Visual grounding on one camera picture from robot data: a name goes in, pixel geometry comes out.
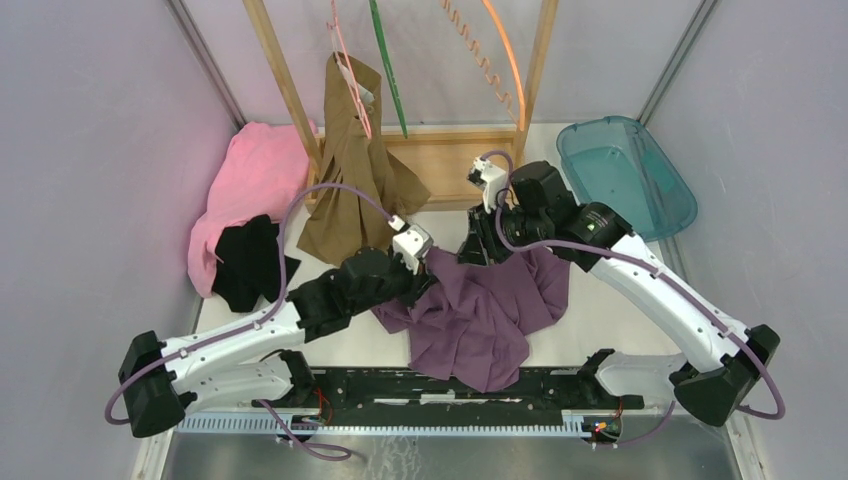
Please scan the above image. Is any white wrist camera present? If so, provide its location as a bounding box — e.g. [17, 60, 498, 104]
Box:
[388, 215, 434, 275]
[467, 156, 514, 214]

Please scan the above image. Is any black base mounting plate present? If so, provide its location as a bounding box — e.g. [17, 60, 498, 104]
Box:
[270, 367, 645, 427]

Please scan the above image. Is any tan brown pleated skirt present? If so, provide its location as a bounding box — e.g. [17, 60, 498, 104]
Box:
[298, 53, 431, 266]

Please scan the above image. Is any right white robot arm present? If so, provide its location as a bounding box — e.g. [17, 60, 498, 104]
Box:
[459, 154, 786, 426]

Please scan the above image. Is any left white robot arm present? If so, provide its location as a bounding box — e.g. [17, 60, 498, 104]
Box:
[107, 248, 436, 438]

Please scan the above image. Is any pink garment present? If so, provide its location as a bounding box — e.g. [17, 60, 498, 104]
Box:
[187, 122, 310, 298]

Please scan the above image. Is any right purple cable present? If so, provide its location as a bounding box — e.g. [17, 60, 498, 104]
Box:
[478, 149, 787, 422]

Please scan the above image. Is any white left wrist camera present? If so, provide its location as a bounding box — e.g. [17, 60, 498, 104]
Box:
[388, 215, 434, 275]

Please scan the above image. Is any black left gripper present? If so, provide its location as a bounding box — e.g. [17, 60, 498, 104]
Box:
[351, 248, 439, 317]

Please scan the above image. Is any orange wavy hanger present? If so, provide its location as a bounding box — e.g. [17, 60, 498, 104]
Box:
[438, 0, 529, 132]

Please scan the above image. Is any purple garment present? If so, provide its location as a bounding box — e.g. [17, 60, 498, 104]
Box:
[372, 248, 571, 393]

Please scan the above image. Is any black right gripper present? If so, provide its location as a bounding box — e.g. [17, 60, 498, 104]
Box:
[457, 196, 551, 266]

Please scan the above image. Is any wooden clothes rack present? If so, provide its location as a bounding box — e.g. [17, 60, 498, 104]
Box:
[243, 1, 559, 211]

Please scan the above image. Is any teal plastic bin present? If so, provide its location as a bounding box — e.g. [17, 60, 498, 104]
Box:
[556, 116, 698, 242]

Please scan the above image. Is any green hanger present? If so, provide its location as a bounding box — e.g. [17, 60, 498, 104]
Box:
[368, 0, 408, 138]

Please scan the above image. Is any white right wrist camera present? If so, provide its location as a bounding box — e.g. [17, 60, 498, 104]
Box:
[467, 156, 514, 214]

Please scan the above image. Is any pink thin hanger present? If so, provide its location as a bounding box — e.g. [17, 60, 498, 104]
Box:
[326, 0, 375, 140]

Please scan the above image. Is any black garment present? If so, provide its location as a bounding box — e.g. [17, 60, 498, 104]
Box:
[212, 214, 281, 313]

